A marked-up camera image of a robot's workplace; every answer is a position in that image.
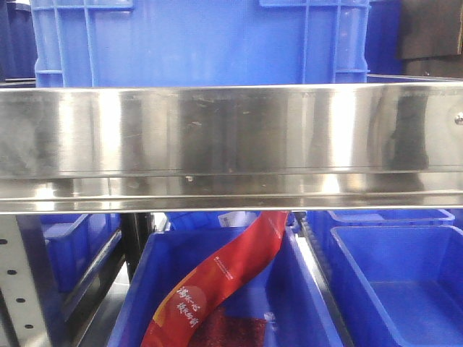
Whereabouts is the blue bin left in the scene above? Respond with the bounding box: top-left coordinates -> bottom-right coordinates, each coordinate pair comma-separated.
39,213 -> 122,294

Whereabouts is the blue bin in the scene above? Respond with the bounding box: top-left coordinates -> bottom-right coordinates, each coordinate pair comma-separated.
330,226 -> 462,346
39,213 -> 122,294
107,228 -> 342,346

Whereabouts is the perforated white shelf upright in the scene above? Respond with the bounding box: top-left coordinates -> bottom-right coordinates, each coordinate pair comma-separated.
1,215 -> 50,346

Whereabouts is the stainless steel shelf rail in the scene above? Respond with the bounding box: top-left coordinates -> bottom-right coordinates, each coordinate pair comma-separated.
1,79 -> 462,214

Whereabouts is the red printed snack bag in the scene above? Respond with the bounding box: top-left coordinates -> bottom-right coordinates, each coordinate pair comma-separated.
141,211 -> 289,346

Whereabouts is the large blue crate upper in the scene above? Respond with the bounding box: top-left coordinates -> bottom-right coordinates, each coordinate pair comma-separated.
30,1 -> 369,87

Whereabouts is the blue bin right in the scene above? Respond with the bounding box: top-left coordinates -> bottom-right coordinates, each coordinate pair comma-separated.
330,226 -> 462,346

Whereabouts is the blue bin centre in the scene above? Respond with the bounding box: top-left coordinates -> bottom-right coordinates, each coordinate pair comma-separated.
107,228 -> 342,346

